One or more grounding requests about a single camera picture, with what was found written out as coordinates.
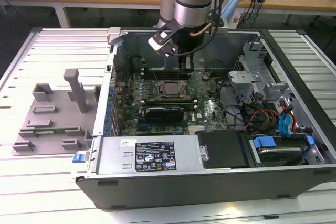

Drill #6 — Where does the red yellow black wire bundle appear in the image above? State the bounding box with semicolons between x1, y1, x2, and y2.
241;103;281;132

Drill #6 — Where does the thin metal locking lever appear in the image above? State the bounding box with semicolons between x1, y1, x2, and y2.
146;62;159;83

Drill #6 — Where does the hard disk in blue carrier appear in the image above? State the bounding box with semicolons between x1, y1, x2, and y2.
248;134;316;167

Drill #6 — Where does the silver power supply with label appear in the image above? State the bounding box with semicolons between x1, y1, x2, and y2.
93;135;203;175

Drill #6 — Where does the black graphics card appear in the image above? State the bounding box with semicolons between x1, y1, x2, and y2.
143;105;185;123

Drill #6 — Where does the silver finned heat sink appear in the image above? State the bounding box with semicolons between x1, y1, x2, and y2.
187;125;206;134

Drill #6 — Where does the white wrist camera black mount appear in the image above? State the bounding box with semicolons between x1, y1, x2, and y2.
147;20;177;57

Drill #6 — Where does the grey metal drive cage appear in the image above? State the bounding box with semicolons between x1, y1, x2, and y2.
227;39;299;109

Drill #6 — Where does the green motherboard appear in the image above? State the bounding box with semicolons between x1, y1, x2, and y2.
112;69;229;136

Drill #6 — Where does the silver CPU green substrate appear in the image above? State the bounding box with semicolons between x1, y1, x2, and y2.
164;82;182;95

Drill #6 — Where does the grey plastic parts rack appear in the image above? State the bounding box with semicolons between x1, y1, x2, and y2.
10;68;102;156

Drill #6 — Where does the blue case latch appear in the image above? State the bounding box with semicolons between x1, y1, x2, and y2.
71;152;88;164

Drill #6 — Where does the open black PC case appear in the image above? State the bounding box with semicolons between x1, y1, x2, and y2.
70;26;336;210

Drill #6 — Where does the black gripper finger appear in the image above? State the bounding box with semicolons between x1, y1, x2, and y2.
179;52;195;76

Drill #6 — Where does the CPU socket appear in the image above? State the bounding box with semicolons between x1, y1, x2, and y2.
156;79;190;99

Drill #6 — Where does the blue flat data wire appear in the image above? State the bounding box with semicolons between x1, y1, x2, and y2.
278;112;297;137

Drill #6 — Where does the black plastic drive cover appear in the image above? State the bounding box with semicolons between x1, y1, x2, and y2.
196;130;249;170

